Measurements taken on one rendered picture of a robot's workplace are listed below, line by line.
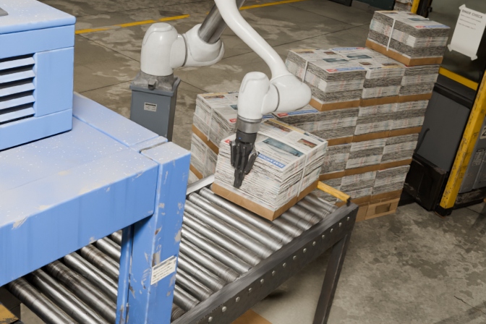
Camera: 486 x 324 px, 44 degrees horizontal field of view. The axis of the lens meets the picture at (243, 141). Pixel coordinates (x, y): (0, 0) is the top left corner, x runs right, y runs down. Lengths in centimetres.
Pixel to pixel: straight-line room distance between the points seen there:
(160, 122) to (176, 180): 182
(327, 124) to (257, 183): 120
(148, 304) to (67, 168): 33
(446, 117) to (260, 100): 244
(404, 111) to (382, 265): 93
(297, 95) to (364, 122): 145
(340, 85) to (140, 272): 234
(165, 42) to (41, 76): 177
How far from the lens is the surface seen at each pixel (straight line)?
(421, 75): 372
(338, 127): 343
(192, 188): 240
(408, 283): 358
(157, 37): 273
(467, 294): 368
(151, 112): 283
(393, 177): 400
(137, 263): 112
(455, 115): 429
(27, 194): 89
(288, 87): 214
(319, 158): 244
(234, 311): 196
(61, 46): 100
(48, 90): 101
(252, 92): 205
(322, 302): 276
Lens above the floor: 202
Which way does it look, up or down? 25 degrees down
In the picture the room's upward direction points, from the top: 9 degrees clockwise
